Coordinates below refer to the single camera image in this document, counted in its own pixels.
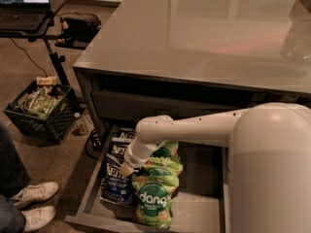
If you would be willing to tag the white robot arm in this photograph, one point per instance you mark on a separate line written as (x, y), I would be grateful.
(268, 160)

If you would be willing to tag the green dang chip bag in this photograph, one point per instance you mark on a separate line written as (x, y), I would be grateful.
(154, 194)
(168, 150)
(162, 166)

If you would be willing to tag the open middle drawer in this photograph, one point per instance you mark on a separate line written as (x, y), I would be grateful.
(198, 207)

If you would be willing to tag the upper white sneaker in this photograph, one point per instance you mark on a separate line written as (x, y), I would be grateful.
(35, 193)

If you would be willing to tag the tan snack bar on crate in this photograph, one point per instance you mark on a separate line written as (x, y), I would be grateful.
(46, 81)

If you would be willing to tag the dark bag on stand base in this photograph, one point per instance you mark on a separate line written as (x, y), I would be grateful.
(77, 29)

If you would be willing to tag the person's jeans leg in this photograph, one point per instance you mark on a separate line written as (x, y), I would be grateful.
(13, 182)

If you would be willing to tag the laptop computer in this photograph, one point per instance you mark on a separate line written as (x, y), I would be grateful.
(23, 15)

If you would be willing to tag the dark grey counter cabinet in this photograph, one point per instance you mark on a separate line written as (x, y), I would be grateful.
(228, 52)

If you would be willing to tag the black plastic crate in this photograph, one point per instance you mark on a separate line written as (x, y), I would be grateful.
(54, 127)

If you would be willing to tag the closed top drawer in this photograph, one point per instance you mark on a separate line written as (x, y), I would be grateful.
(130, 107)

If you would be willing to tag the lower white sneaker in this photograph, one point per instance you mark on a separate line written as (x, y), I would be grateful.
(38, 218)

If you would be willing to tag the white sneaker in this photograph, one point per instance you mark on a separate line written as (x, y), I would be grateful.
(35, 193)
(38, 218)

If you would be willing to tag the front green Dang chip bag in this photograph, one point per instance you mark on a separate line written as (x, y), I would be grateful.
(154, 194)

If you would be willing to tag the green snack bags in crate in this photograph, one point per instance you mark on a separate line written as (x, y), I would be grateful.
(41, 102)

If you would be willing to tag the blue kettle chip bag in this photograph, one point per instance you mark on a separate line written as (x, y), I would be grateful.
(118, 147)
(116, 189)
(127, 133)

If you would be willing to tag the black power adapter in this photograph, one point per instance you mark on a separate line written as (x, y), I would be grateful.
(93, 146)

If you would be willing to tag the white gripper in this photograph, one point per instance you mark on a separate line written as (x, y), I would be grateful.
(133, 159)

